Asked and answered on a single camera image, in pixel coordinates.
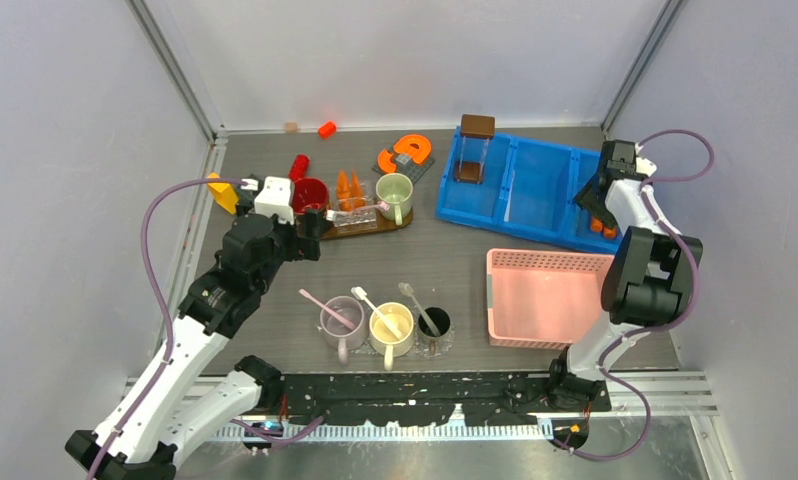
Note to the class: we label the pink plastic basket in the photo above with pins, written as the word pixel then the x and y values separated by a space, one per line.
pixel 542 299

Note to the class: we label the blue plastic organizer bin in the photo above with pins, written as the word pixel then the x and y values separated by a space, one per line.
pixel 547 178

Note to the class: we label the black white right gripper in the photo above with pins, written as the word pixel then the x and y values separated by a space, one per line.
pixel 587 200

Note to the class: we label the brown oval wooden tray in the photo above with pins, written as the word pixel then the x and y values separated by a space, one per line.
pixel 392 224

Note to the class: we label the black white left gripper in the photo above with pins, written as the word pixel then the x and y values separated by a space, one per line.
pixel 301 246

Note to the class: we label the red glitter toy microphone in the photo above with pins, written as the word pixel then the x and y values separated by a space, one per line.
pixel 299 168

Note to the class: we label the clear holder with brown lid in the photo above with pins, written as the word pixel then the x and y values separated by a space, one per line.
pixel 476 133

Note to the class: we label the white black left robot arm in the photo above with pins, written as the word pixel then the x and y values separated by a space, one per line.
pixel 148 436

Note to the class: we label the yellow toy block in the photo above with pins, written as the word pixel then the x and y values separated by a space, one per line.
pixel 225 195

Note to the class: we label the grey baseplate with orange track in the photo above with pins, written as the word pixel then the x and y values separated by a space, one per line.
pixel 410 155

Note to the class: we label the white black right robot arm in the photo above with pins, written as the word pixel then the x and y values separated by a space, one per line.
pixel 650 281

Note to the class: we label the clear glass toothbrush holder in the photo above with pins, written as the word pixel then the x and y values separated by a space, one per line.
pixel 368 192

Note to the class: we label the beige grey toothbrush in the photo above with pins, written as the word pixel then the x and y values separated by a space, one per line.
pixel 407 290

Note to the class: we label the light green mug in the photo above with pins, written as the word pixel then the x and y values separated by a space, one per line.
pixel 395 189

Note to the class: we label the lilac translucent mug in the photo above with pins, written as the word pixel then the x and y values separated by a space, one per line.
pixel 341 338

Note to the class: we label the small red block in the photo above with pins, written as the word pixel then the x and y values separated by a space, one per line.
pixel 327 130

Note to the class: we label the cream yellow mug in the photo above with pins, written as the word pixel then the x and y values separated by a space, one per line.
pixel 383 341

